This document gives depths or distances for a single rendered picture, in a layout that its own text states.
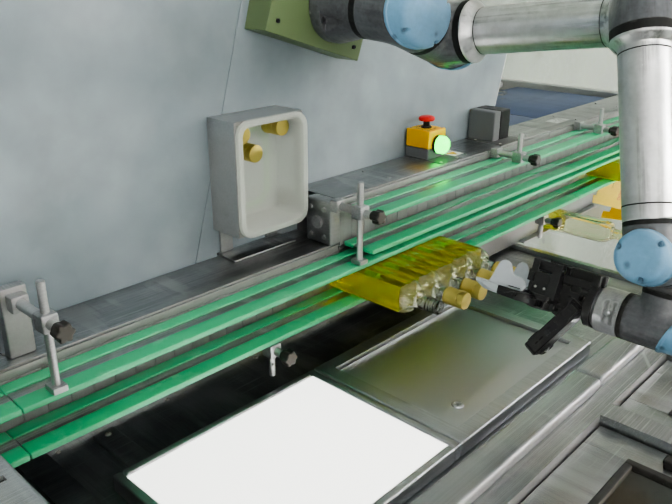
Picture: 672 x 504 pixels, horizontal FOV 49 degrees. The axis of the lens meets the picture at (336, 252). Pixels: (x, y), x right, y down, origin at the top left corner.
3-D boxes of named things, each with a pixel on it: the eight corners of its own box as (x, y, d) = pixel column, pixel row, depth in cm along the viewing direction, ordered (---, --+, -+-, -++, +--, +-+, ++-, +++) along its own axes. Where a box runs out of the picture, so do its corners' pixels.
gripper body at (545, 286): (548, 259, 129) (615, 278, 121) (535, 305, 130) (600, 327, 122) (530, 256, 123) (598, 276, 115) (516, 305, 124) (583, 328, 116)
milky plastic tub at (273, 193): (214, 231, 142) (243, 242, 137) (207, 116, 134) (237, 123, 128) (279, 210, 154) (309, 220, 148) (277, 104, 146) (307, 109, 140)
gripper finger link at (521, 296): (503, 282, 128) (552, 297, 125) (500, 292, 129) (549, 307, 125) (496, 283, 124) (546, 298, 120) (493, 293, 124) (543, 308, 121)
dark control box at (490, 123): (466, 137, 200) (492, 142, 195) (468, 108, 197) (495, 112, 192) (482, 132, 206) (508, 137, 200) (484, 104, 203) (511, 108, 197)
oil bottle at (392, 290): (328, 286, 152) (409, 318, 139) (328, 261, 150) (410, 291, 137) (346, 278, 156) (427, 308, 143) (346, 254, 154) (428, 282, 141)
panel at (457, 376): (113, 491, 111) (261, 619, 90) (111, 475, 110) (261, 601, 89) (453, 304, 172) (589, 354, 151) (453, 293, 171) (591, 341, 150)
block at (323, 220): (304, 239, 153) (328, 247, 148) (303, 196, 149) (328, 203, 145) (316, 235, 155) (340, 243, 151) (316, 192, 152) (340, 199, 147)
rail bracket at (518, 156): (487, 157, 187) (534, 167, 178) (489, 129, 184) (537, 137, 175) (495, 155, 189) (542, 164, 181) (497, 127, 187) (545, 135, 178)
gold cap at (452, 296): (441, 305, 142) (460, 312, 139) (442, 289, 140) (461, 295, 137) (452, 300, 144) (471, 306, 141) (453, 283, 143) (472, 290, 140)
